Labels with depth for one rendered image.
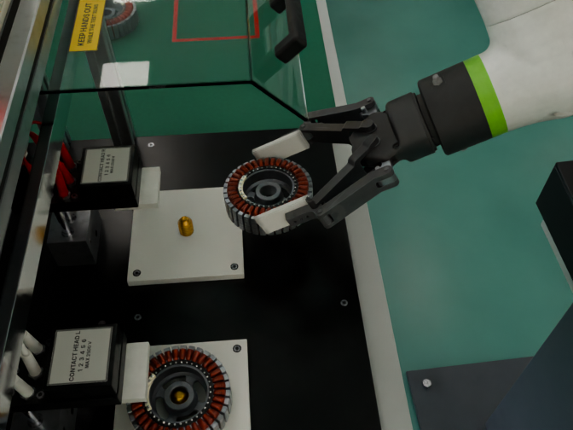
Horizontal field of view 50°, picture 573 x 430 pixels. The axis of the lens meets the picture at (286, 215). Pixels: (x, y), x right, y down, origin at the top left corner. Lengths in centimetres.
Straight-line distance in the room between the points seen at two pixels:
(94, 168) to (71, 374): 26
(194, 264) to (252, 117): 32
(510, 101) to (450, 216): 123
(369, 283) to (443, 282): 94
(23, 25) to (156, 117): 45
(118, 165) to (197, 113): 33
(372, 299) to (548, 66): 36
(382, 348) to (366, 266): 12
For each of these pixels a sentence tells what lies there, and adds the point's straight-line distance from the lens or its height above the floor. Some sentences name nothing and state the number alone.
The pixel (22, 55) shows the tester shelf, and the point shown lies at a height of 111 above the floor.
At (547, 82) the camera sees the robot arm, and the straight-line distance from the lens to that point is 69.
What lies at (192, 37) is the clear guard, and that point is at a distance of 68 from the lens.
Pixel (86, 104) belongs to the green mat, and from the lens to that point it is 111.
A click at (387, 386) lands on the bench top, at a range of 78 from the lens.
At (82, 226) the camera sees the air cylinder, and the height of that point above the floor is 82.
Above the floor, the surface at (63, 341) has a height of 92.
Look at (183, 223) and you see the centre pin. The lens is 83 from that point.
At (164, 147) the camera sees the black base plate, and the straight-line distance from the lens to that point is 98.
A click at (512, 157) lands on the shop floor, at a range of 213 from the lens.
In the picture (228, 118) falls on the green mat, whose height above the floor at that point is 75.
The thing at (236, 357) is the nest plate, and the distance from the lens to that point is 75.
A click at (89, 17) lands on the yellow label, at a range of 73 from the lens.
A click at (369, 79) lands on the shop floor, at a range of 230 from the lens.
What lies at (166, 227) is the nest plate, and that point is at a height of 78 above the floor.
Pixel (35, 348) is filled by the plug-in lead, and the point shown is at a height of 91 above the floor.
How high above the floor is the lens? 146
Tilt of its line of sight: 52 degrees down
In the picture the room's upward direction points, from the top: straight up
